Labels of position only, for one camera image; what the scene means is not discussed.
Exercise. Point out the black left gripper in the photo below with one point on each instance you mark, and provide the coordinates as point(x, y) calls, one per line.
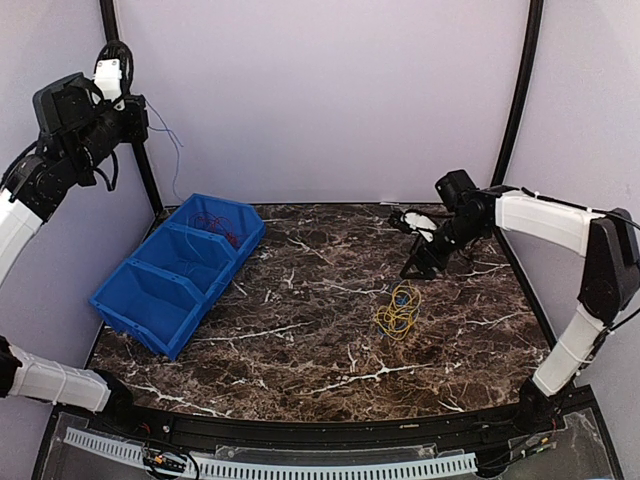
point(138, 128)

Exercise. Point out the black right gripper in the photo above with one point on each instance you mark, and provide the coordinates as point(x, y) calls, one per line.
point(422, 250)

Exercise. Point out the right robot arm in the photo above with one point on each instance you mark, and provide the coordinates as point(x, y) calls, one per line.
point(494, 309)

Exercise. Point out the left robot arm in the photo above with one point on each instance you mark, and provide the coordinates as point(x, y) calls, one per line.
point(80, 126)

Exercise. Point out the blue three-compartment plastic bin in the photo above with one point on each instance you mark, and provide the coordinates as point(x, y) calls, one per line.
point(162, 291)

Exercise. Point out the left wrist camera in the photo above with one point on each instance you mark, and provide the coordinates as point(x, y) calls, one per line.
point(113, 73)

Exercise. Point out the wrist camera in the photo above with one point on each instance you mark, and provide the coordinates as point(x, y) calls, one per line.
point(113, 73)
point(453, 186)

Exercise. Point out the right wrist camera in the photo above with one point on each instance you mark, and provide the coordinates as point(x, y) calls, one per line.
point(453, 186)

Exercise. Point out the black enclosure frame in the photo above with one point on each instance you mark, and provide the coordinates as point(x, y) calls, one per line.
point(321, 101)

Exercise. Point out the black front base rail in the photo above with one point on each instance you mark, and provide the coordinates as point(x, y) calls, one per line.
point(477, 429)

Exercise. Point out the white slotted cable duct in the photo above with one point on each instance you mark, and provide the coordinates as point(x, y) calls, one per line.
point(253, 463)

